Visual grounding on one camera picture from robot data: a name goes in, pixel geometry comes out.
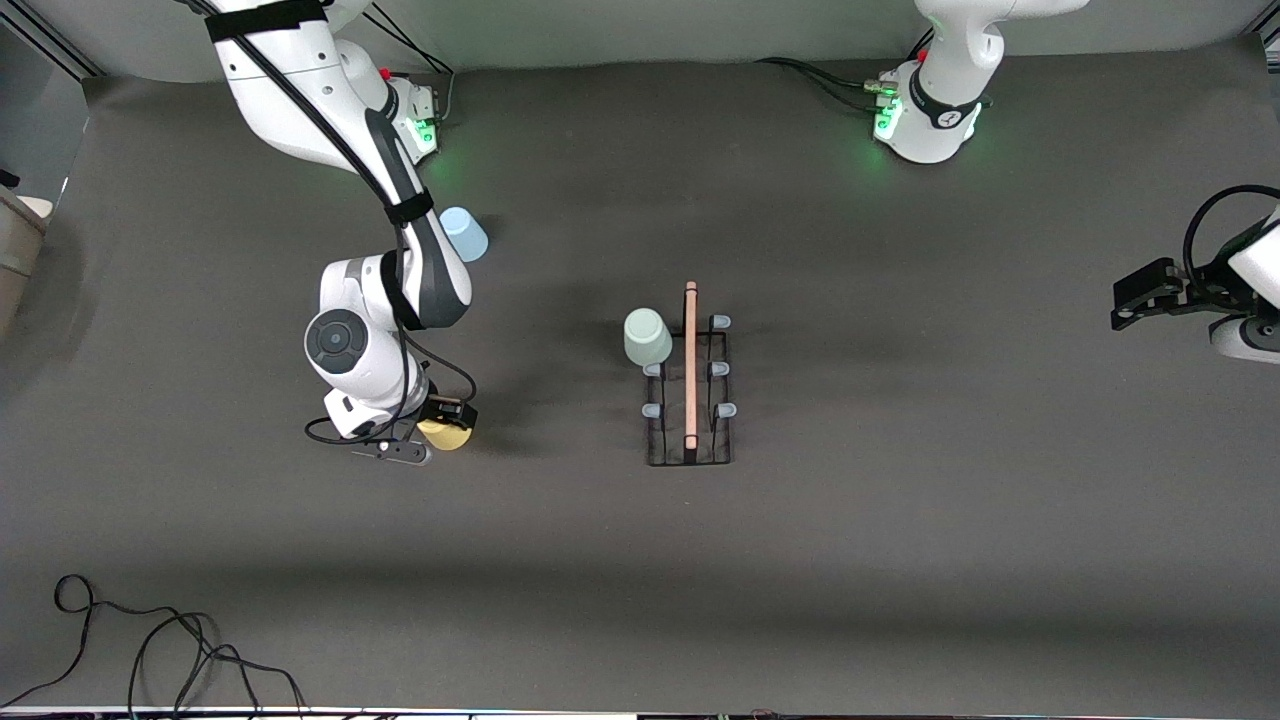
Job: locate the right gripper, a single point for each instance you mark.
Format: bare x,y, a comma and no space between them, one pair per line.
447,410

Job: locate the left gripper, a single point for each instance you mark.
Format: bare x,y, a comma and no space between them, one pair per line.
1204,290

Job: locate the yellow plastic cup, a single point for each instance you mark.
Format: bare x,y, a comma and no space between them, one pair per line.
445,438

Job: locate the pale green plastic cup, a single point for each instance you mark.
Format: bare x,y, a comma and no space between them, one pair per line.
648,335

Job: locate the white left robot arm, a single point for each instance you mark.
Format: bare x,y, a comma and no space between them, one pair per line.
930,110

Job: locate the light blue plastic cup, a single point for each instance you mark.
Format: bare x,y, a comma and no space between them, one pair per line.
468,238

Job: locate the dark grey table mat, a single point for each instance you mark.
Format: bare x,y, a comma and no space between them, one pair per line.
900,600

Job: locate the beige box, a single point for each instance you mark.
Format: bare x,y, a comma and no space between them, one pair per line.
15,260

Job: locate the black frame rail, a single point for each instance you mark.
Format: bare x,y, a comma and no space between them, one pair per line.
72,53

